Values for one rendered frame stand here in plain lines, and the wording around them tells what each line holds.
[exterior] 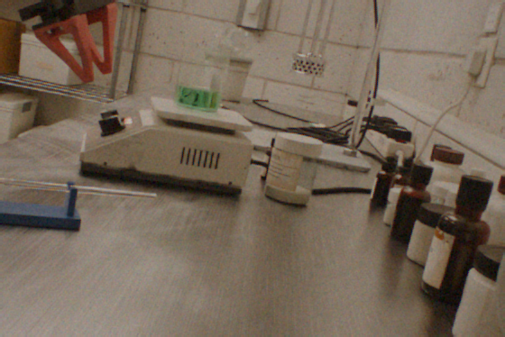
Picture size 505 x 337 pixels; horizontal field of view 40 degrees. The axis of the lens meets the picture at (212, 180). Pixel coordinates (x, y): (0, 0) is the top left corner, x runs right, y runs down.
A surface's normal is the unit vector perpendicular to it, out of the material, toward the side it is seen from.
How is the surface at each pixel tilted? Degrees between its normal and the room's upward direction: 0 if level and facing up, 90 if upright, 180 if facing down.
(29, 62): 92
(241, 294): 0
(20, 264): 0
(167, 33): 90
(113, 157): 90
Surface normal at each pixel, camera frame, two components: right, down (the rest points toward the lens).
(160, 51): -0.10, 0.20
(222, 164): 0.14, 0.25
